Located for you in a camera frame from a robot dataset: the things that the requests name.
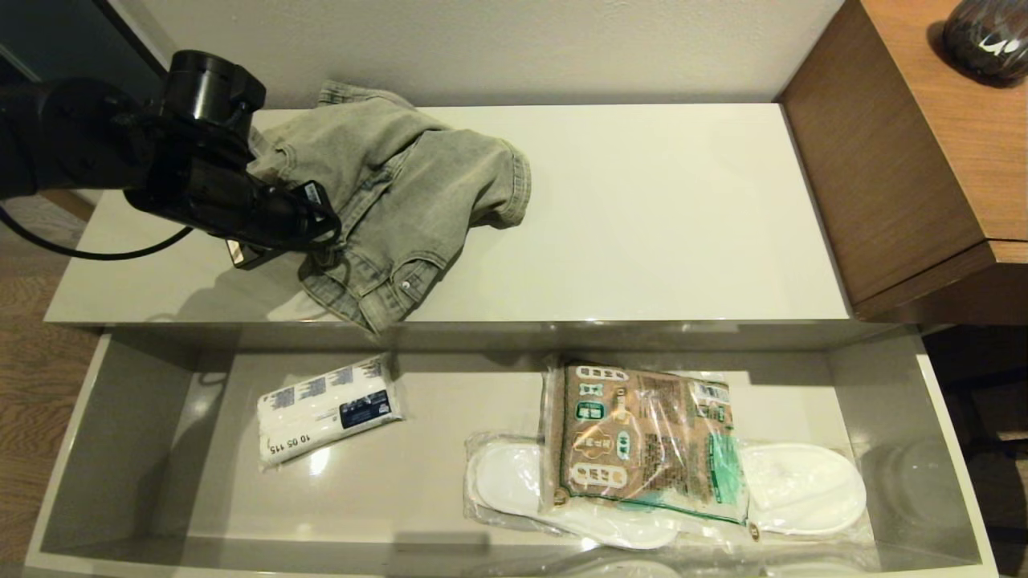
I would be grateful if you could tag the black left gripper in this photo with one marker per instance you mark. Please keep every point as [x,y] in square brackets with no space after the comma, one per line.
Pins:
[273,215]

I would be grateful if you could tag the grey denim jeans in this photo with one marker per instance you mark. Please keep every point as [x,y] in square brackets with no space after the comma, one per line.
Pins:
[418,193]

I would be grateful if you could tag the white cabinet drawer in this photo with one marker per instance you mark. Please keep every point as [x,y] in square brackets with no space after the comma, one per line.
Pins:
[401,498]

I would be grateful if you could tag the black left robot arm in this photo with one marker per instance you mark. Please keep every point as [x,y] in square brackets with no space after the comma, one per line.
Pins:
[80,136]

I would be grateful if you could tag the white tissue pack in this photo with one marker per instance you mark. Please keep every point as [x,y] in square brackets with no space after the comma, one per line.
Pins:
[321,413]

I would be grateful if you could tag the white slipper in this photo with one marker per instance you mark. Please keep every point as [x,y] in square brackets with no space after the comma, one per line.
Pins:
[510,482]
[803,486]

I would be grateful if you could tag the brown printed snack bag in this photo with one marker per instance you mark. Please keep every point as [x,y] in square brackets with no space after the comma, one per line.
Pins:
[642,441]

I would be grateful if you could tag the brown wooden desk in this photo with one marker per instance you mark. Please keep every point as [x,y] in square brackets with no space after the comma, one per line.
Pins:
[883,160]

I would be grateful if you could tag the clear plastic slipper bag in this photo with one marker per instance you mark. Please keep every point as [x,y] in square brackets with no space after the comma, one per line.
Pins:
[811,542]

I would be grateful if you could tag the dark glass vase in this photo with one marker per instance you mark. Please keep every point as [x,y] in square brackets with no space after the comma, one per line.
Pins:
[984,40]

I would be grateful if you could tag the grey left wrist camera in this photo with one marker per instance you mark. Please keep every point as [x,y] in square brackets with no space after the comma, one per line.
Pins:
[247,254]

